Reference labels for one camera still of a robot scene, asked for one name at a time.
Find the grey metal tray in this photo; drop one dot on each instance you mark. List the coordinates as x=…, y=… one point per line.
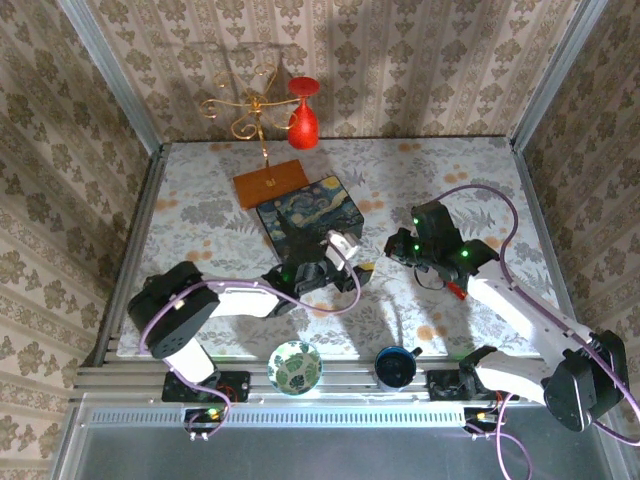
x=325, y=455

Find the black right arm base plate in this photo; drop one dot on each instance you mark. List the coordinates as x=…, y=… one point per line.
x=442, y=385

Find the aluminium frame post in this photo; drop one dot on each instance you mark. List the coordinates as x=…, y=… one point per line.
x=552, y=75
x=115, y=75

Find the floral table mat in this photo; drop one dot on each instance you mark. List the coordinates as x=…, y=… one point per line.
x=225, y=200

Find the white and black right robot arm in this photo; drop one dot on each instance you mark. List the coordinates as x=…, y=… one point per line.
x=520, y=312

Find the starry night painted box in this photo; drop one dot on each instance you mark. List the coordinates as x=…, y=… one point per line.
x=307, y=210

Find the green leaf pattern bowl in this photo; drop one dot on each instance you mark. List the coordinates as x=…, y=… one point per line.
x=295, y=368

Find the dark blue mug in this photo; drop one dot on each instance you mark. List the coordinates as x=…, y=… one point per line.
x=395, y=369

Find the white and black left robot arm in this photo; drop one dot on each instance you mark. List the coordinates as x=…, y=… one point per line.
x=235, y=302

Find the aluminium table rail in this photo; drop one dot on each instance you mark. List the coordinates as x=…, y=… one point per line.
x=345, y=372

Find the small black circuit board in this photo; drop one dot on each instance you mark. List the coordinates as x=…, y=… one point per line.
x=202, y=417
x=480, y=419

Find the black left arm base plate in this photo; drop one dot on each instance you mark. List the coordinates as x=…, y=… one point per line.
x=235, y=386

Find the red wine glass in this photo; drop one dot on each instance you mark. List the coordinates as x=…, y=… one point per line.
x=302, y=130

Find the red and yellow snack packet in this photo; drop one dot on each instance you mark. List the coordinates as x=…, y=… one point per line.
x=458, y=291

